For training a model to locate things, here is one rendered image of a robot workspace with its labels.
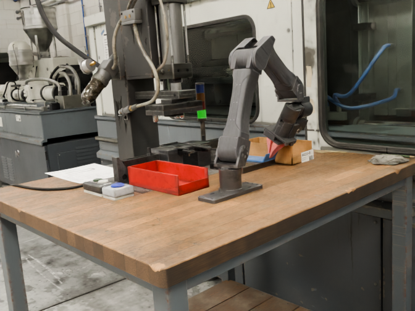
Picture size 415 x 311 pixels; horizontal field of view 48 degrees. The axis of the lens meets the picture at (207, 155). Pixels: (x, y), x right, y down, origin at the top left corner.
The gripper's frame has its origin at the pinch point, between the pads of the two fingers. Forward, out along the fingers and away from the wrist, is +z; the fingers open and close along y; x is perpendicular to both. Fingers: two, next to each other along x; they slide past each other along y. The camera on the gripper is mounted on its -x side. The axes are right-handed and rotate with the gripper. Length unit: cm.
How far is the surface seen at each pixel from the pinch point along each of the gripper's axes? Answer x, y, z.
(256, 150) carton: -5.4, 8.8, 5.1
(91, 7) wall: -326, 577, 165
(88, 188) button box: 55, 23, 17
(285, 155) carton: -4.6, -2.9, -1.1
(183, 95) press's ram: 18.7, 30.3, -8.1
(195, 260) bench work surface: 72, -32, -12
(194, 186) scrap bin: 37.8, -1.1, 2.5
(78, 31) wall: -334, 611, 220
